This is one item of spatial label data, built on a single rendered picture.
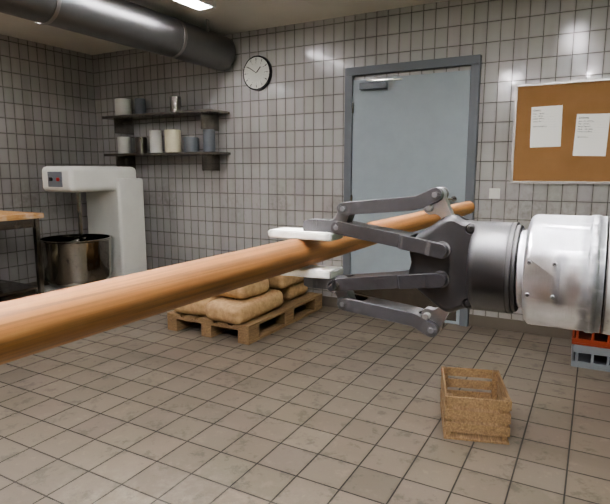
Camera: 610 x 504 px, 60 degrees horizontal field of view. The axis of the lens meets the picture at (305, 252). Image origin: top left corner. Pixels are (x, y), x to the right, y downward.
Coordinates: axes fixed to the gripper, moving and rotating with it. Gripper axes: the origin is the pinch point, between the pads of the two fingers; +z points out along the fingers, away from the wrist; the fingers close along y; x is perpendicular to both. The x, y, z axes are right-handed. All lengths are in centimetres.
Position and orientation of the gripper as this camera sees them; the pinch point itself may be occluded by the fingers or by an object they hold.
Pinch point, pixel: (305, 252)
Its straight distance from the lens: 52.6
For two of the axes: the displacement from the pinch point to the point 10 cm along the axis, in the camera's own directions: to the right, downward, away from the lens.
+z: -8.8, -0.7, 4.8
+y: 0.1, 9.9, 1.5
